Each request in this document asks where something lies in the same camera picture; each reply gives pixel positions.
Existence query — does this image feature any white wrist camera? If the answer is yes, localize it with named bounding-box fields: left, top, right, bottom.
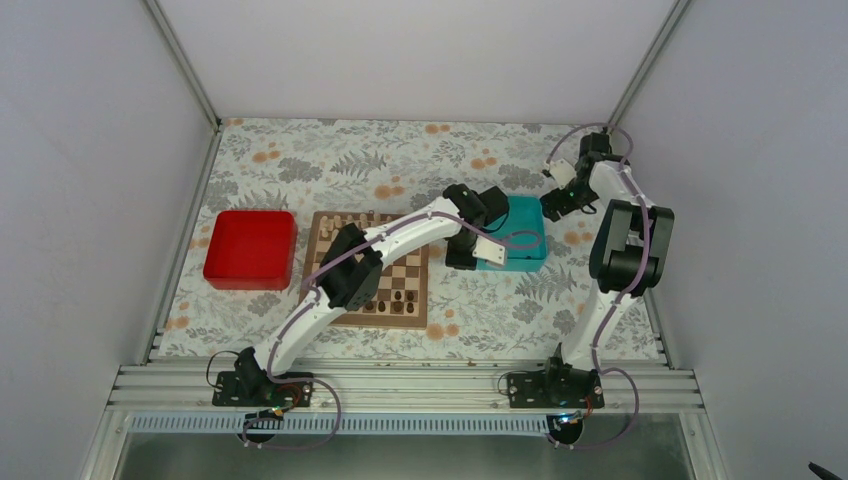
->
left=543, top=159, right=577, bottom=188
left=472, top=237, right=507, bottom=269

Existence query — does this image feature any wooden chess board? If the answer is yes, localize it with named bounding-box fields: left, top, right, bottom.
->
left=302, top=211, right=429, bottom=330

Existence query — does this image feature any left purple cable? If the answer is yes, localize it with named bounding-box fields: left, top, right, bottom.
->
left=240, top=211, right=545, bottom=450

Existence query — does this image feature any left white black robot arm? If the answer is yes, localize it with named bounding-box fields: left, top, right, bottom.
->
left=221, top=184, right=509, bottom=405

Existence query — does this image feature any aluminium rail frame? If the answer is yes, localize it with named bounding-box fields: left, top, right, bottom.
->
left=107, top=364, right=705, bottom=414

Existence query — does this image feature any red plastic tray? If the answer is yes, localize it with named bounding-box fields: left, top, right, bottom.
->
left=203, top=210, right=298, bottom=291

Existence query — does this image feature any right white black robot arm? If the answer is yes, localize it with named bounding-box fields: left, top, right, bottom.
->
left=540, top=132, right=675, bottom=408

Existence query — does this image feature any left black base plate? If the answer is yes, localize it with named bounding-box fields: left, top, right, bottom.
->
left=211, top=372, right=314, bottom=409

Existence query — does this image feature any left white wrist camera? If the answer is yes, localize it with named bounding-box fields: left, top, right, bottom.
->
left=472, top=237, right=507, bottom=269

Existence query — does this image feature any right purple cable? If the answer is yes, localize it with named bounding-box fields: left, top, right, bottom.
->
left=544, top=123, right=654, bottom=450

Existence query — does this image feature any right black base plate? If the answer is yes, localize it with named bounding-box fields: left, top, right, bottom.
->
left=505, top=370, right=605, bottom=409

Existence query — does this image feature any teal plastic tray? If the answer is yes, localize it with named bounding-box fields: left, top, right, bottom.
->
left=477, top=196, right=548, bottom=273

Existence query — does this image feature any purple cable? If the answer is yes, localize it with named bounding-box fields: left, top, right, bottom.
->
left=240, top=211, right=545, bottom=450
left=544, top=123, right=654, bottom=450

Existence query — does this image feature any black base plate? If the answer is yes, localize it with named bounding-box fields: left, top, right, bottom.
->
left=211, top=372, right=314, bottom=409
left=505, top=370, right=605, bottom=409

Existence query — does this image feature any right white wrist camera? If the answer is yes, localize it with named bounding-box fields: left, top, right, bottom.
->
left=543, top=159, right=577, bottom=188

